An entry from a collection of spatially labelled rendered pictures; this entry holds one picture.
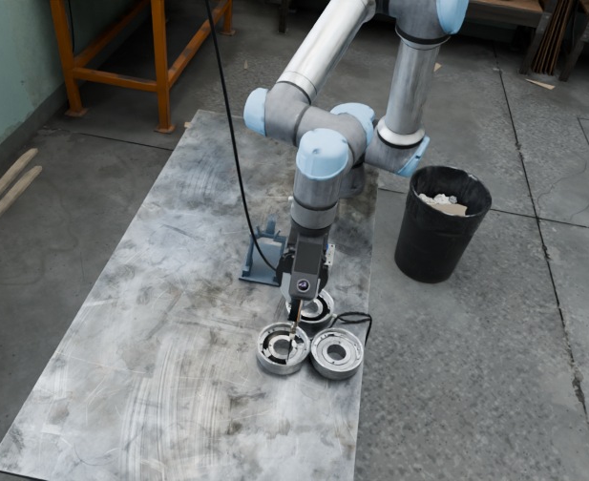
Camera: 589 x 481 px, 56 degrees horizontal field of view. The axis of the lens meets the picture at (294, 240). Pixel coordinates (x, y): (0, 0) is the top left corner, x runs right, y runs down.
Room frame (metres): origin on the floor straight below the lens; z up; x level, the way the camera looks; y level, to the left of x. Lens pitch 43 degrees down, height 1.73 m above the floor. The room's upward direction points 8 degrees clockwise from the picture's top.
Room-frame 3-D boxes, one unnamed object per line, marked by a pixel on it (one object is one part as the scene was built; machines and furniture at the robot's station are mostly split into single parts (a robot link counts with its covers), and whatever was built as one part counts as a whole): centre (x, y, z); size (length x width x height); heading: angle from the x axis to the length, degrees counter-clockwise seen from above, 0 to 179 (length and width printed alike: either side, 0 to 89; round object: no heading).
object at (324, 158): (0.72, -0.03, 1.23); 0.09 x 0.08 x 0.11; 159
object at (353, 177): (1.28, -0.10, 0.85); 0.15 x 0.15 x 0.10
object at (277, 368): (0.66, -0.01, 0.82); 0.10 x 0.10 x 0.04
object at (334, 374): (0.67, -0.12, 0.82); 0.10 x 0.10 x 0.04
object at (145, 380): (0.94, 0.11, 0.79); 1.20 x 0.60 x 0.02; 176
